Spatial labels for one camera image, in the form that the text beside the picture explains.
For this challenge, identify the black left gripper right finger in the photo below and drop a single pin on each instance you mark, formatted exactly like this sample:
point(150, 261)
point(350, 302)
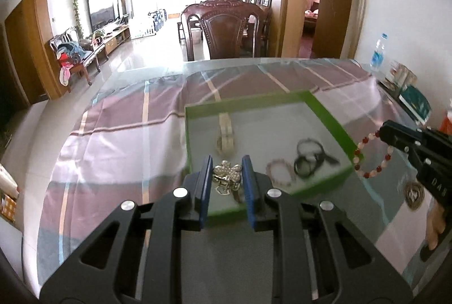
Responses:
point(319, 255)

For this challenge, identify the plaid tablecloth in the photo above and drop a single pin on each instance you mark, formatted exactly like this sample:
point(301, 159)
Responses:
point(130, 144)

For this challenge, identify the green book stack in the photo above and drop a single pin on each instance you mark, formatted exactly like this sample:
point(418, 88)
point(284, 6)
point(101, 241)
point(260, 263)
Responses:
point(400, 82)

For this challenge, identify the person right hand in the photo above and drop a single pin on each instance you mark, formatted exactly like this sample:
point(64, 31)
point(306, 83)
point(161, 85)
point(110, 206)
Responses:
point(435, 228)

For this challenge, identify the green ivy garland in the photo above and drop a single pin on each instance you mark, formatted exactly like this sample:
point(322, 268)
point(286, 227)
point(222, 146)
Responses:
point(76, 16)

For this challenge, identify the carved wooden dining chair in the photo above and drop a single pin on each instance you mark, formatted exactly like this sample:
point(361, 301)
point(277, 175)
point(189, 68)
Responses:
point(230, 27)

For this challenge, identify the green cardboard box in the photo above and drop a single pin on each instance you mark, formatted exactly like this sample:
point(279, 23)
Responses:
point(267, 128)

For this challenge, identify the plastic water bottle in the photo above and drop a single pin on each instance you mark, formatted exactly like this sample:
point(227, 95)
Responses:
point(378, 54)

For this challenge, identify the wooden tv cabinet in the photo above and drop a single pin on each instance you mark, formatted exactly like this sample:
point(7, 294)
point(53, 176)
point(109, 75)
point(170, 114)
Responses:
point(117, 37)

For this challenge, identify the wooden chair with clothes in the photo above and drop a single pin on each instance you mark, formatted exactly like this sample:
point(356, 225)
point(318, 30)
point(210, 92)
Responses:
point(74, 55)

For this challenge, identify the flat screen television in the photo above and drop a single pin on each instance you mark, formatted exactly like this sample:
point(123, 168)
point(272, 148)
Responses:
point(102, 12)

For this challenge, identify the black wrist watch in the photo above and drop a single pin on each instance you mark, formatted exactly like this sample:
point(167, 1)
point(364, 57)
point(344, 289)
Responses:
point(311, 156)

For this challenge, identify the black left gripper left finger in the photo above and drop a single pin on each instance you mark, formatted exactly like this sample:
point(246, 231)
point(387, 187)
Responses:
point(134, 255)

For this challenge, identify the white wrist watch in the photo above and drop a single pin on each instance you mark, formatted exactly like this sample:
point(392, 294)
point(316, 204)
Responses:
point(225, 140)

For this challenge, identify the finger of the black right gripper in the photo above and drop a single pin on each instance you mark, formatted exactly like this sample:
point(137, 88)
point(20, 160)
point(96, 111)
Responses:
point(399, 136)

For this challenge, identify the red and white bag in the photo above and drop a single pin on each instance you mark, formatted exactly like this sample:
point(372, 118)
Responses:
point(9, 195)

